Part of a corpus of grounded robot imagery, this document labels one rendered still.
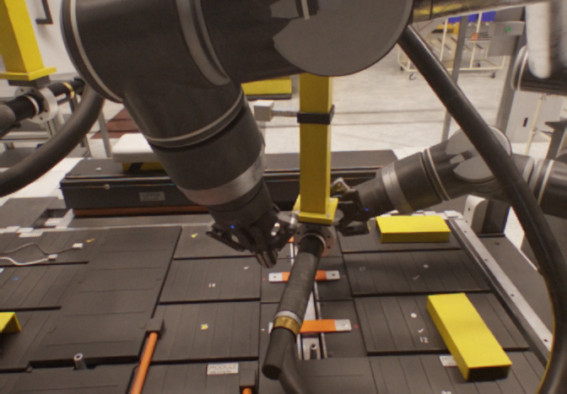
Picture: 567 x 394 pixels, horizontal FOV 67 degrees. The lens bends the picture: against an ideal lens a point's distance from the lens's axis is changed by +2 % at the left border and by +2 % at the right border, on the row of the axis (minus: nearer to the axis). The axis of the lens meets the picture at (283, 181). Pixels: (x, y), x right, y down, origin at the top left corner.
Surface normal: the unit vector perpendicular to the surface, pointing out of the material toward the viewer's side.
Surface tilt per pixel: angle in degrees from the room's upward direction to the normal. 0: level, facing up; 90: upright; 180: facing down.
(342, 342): 0
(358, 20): 90
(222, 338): 0
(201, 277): 0
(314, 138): 90
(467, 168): 62
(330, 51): 97
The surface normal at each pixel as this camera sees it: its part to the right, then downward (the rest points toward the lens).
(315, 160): -0.24, 0.45
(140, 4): -0.26, 0.06
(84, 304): -0.02, -0.89
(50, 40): 0.45, 0.40
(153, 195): 0.03, 0.46
